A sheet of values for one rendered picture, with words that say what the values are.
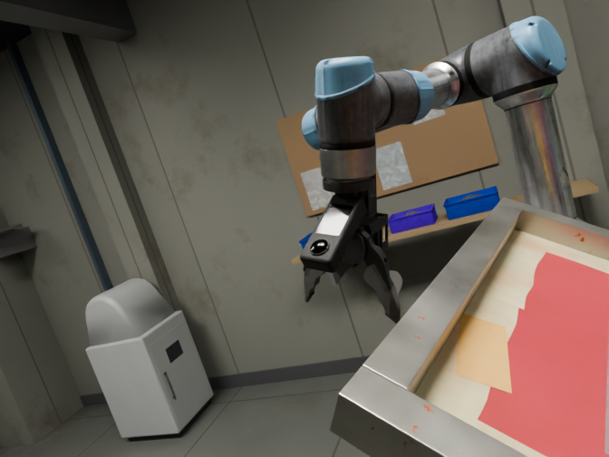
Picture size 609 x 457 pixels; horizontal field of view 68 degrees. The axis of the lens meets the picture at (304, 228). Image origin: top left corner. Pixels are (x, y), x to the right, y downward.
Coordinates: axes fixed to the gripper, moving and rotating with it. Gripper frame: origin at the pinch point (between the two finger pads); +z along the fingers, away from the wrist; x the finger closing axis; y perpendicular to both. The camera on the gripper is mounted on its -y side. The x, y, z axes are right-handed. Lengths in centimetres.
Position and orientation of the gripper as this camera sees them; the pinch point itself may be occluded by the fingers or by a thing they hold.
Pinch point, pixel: (347, 315)
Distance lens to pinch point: 68.1
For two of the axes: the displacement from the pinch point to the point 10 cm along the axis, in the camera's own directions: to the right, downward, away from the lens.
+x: -8.4, -1.1, 5.4
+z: 0.7, 9.5, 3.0
